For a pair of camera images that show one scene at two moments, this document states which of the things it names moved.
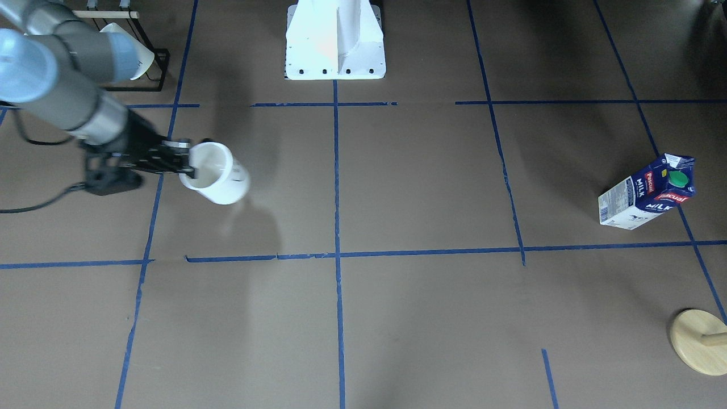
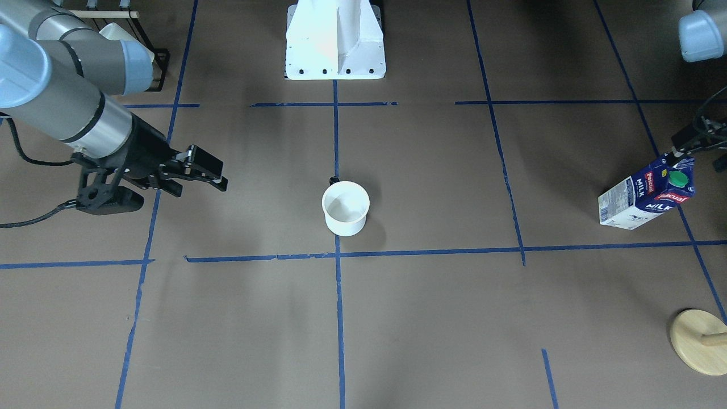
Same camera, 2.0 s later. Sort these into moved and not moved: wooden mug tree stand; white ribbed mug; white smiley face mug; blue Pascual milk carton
Moved: white smiley face mug
Not moved: blue Pascual milk carton; wooden mug tree stand; white ribbed mug
